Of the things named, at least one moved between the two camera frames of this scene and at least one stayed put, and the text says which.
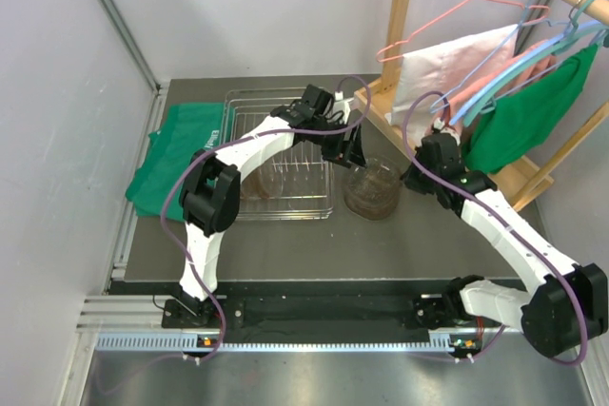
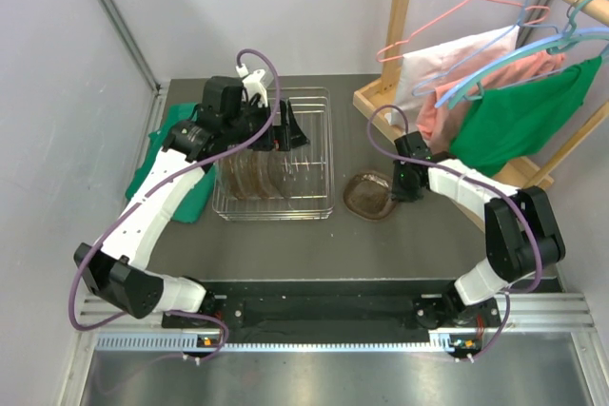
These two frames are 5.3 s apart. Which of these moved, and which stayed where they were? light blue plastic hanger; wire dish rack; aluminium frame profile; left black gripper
Moved: light blue plastic hanger; left black gripper
Stayed: aluminium frame profile; wire dish rack
